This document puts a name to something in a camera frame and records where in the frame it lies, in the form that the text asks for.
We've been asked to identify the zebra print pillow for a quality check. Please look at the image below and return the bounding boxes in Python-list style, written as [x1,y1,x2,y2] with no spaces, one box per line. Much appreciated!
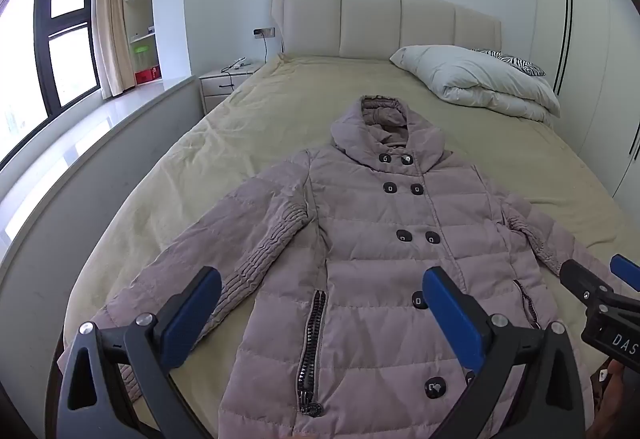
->
[469,48,547,78]

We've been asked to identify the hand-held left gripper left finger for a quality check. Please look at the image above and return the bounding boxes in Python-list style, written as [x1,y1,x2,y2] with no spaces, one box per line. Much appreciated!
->
[56,266,223,439]

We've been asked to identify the beige curtain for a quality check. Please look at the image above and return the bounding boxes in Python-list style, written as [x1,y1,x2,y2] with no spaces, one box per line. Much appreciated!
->
[93,0,137,98]

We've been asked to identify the cream padded headboard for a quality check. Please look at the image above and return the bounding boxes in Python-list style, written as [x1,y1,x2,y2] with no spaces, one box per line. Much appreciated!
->
[270,0,502,61]

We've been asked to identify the white nightstand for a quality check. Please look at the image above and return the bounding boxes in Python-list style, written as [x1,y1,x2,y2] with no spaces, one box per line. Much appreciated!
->
[199,60,264,115]

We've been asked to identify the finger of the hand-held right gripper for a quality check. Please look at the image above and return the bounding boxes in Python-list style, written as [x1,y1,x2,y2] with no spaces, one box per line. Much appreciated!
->
[609,253,640,292]
[558,259,617,305]

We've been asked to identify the black charging cable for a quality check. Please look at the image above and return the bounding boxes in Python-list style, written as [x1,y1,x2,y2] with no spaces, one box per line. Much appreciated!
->
[220,36,269,91]

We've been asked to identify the black framed window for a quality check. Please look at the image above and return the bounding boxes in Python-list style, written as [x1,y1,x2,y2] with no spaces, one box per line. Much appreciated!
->
[0,0,102,170]

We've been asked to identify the bed with beige sheet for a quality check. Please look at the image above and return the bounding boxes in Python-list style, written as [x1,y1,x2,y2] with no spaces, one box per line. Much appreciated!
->
[62,53,640,439]

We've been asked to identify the mauve hooded puffer jacket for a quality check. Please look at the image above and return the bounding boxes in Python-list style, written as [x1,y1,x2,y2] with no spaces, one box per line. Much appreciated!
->
[85,94,568,439]

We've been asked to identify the white folded duvet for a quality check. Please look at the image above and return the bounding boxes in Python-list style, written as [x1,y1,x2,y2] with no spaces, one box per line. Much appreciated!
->
[389,44,562,122]

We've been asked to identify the white wardrobe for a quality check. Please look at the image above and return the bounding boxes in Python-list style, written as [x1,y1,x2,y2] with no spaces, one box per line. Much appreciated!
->
[529,0,640,215]

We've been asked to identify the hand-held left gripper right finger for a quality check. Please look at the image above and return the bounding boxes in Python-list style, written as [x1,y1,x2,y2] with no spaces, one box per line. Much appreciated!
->
[421,266,587,439]

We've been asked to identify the white window sill bench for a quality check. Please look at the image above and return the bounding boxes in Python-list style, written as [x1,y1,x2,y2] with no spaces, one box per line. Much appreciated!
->
[0,75,205,420]

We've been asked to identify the white built-in shelf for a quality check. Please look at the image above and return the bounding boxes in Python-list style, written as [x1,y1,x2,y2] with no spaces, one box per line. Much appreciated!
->
[123,0,162,87]

